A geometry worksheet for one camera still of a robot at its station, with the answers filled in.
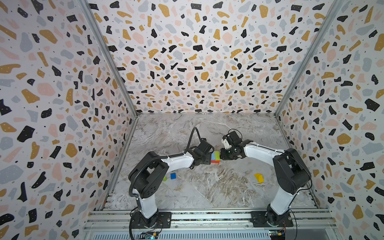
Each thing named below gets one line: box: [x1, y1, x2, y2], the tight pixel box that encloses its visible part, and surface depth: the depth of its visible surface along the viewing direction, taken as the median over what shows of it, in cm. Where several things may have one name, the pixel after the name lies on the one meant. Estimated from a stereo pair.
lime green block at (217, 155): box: [214, 151, 221, 161], surface depth 94 cm
